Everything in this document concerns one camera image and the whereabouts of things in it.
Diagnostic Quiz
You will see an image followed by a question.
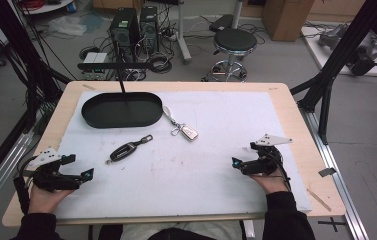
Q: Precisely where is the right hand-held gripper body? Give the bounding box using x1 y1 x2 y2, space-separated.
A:
242 133 293 177

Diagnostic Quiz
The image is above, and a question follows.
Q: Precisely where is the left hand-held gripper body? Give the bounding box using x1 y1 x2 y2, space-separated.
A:
20 147 84 193

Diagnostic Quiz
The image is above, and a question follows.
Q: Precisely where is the black car key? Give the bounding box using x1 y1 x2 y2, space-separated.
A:
105 133 155 165

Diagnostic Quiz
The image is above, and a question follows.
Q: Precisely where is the silver car key with strap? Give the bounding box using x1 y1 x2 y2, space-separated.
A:
161 105 200 143

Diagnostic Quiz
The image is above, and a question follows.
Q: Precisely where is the black oval tray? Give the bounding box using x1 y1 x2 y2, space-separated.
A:
80 91 164 130

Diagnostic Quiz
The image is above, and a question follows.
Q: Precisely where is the person's right hand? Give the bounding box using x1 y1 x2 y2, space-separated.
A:
248 169 291 196

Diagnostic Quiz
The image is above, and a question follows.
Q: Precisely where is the person's left hand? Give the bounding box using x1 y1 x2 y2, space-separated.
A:
27 184 74 215

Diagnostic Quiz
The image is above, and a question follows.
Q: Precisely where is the wooden table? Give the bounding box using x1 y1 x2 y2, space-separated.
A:
1 80 347 229

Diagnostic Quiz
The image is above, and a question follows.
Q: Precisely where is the black tape piece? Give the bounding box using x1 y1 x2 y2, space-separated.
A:
317 167 338 178

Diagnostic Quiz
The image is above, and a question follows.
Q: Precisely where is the thin wooden stick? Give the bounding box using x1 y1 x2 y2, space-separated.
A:
306 187 333 213

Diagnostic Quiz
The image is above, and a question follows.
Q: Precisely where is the person's lap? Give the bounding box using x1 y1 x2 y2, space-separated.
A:
97 221 244 240

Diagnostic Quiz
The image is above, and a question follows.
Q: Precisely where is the black tape cross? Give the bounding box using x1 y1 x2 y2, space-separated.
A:
317 216 348 233

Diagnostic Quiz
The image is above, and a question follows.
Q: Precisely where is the white electronics box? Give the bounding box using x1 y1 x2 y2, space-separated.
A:
81 51 109 81

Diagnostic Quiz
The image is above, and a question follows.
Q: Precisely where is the black T-shaped stand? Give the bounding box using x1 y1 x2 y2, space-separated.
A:
77 61 156 95

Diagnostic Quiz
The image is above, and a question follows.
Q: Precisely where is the black round stool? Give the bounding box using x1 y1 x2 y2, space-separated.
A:
205 27 259 83

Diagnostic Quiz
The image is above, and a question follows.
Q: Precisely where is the white floor board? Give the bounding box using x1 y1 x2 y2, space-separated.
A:
300 25 377 78

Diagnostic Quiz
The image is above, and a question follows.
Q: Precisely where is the white stand leg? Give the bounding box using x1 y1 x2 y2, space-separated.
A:
175 0 193 65

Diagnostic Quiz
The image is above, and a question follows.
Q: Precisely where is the black foot pedal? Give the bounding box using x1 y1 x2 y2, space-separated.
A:
208 13 235 33

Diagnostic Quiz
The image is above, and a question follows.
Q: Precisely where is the brown wooden cabinet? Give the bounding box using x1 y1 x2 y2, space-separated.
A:
261 0 316 43

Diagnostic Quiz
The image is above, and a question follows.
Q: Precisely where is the clear plastic bag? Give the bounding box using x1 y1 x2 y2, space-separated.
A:
46 15 88 37

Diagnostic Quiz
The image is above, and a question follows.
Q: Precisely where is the black computer tower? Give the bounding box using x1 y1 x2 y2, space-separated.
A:
138 5 160 55
108 7 141 64

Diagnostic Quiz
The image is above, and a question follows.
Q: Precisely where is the grey machine on board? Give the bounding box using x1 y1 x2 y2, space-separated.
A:
318 23 377 77

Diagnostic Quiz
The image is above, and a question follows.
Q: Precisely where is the white round table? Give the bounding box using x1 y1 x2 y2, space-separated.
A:
18 0 76 16

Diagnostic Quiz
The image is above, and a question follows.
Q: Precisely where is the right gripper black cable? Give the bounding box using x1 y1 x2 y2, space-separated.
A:
267 151 293 193

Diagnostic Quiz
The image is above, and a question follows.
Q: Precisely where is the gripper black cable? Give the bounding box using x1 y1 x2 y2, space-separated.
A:
12 155 40 215
267 151 293 193

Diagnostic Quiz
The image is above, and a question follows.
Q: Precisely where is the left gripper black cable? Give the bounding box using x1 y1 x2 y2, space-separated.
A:
12 155 40 215

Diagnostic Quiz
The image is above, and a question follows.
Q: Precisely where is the coiled black cable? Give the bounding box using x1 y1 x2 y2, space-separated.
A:
148 52 174 75

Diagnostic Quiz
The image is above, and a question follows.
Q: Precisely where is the black metal frame post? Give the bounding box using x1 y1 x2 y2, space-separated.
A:
0 0 74 134
290 0 377 146

